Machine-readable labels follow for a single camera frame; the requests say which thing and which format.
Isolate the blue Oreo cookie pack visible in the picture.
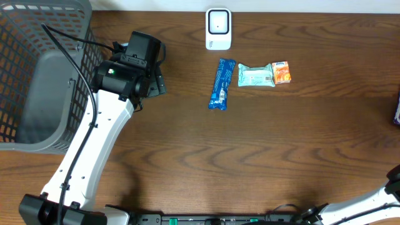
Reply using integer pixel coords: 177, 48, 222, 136
208, 58, 236, 111

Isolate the teal wet wipes pack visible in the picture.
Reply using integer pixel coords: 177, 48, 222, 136
238, 64, 275, 87

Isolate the pink purple floral packet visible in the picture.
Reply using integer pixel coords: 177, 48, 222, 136
393, 94, 400, 125

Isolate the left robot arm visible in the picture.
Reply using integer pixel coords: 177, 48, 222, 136
19, 31, 166, 224

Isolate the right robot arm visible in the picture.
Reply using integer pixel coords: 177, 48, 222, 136
299, 166, 399, 224

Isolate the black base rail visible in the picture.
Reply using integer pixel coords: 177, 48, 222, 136
106, 202, 313, 225

